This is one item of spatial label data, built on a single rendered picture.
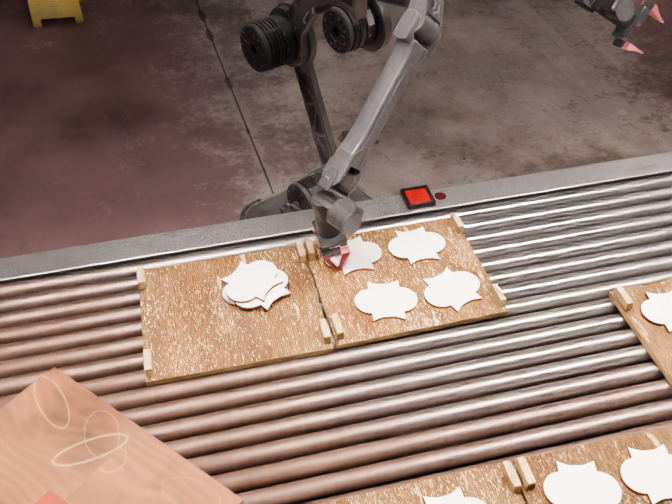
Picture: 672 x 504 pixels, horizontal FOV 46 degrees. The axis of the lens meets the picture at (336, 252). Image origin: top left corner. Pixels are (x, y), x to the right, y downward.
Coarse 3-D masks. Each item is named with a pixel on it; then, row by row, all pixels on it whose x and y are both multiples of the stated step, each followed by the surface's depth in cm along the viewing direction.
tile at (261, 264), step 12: (240, 264) 192; (252, 264) 192; (264, 264) 192; (228, 276) 189; (240, 276) 189; (252, 276) 189; (264, 276) 189; (228, 288) 186; (240, 288) 186; (252, 288) 186; (264, 288) 186; (240, 300) 183; (252, 300) 184; (264, 300) 184
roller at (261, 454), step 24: (552, 384) 171; (576, 384) 170; (600, 384) 171; (624, 384) 172; (432, 408) 166; (456, 408) 166; (480, 408) 166; (504, 408) 167; (336, 432) 162; (360, 432) 162; (384, 432) 163; (408, 432) 164; (216, 456) 157; (240, 456) 158; (264, 456) 158; (288, 456) 159
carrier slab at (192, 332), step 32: (256, 256) 197; (288, 256) 197; (160, 288) 189; (192, 288) 189; (288, 288) 189; (160, 320) 182; (192, 320) 182; (224, 320) 182; (256, 320) 182; (288, 320) 182; (160, 352) 175; (192, 352) 175; (224, 352) 175; (256, 352) 175; (288, 352) 175; (320, 352) 176
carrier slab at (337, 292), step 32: (416, 224) 206; (448, 224) 206; (320, 256) 197; (384, 256) 197; (448, 256) 197; (320, 288) 189; (352, 288) 189; (416, 288) 189; (480, 288) 189; (352, 320) 182; (384, 320) 182; (416, 320) 182; (448, 320) 182
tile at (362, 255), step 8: (352, 240) 200; (360, 240) 200; (352, 248) 198; (360, 248) 198; (368, 248) 198; (376, 248) 198; (336, 256) 196; (352, 256) 196; (360, 256) 196; (368, 256) 196; (376, 256) 196; (328, 264) 194; (336, 264) 194; (344, 264) 194; (352, 264) 194; (360, 264) 194; (368, 264) 194; (344, 272) 192
